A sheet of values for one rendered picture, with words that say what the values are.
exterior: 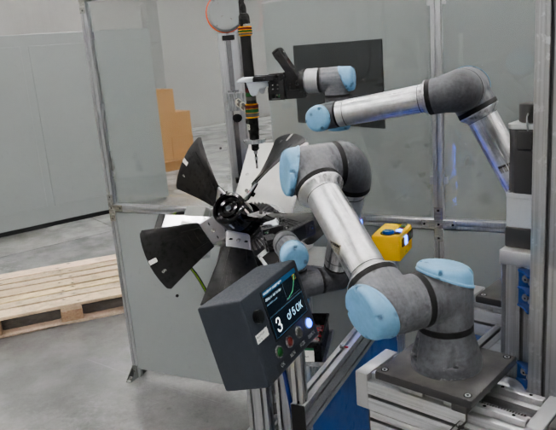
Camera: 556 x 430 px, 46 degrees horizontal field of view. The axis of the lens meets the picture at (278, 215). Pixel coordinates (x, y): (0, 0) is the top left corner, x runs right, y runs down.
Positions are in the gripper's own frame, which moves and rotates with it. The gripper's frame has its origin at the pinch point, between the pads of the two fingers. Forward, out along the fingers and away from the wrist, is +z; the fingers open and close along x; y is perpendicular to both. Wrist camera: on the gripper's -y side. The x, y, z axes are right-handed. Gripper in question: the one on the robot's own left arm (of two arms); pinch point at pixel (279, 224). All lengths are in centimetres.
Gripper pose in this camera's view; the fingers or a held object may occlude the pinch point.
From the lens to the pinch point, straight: 207.6
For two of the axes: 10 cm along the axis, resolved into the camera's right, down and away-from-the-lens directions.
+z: -1.9, -2.3, 9.5
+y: -9.7, 2.2, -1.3
